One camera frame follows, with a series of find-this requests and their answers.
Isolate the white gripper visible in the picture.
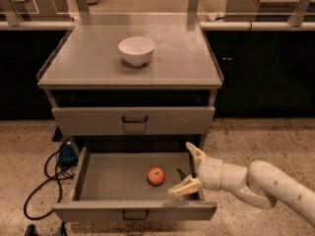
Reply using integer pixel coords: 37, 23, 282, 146
167, 142, 223, 197

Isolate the red apple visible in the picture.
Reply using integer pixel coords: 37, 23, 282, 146
147, 166, 165, 187

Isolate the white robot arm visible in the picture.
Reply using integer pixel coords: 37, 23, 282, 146
167, 143, 315, 226

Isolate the open grey lower drawer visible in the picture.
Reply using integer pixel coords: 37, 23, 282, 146
54, 148, 217, 222

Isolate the grey metal drawer cabinet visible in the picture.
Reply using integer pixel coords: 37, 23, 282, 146
36, 13, 224, 223

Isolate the closed grey upper drawer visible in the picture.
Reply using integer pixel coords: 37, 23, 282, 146
52, 107, 215, 136

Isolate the blue power box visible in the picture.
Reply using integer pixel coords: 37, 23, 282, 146
57, 142, 78, 165

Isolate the white ceramic bowl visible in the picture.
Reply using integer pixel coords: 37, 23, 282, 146
118, 36, 156, 67

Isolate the black wheel bottom left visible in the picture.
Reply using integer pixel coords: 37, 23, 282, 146
25, 224, 39, 236

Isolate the grey cabinet background left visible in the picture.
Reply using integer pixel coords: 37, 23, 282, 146
0, 0, 71, 23

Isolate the clear acrylic barrier panel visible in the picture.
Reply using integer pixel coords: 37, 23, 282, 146
1, 0, 224, 27

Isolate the black power cable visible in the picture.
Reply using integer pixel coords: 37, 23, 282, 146
23, 149, 75, 221

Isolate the white horizontal rail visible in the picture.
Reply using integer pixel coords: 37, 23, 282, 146
0, 22, 315, 31

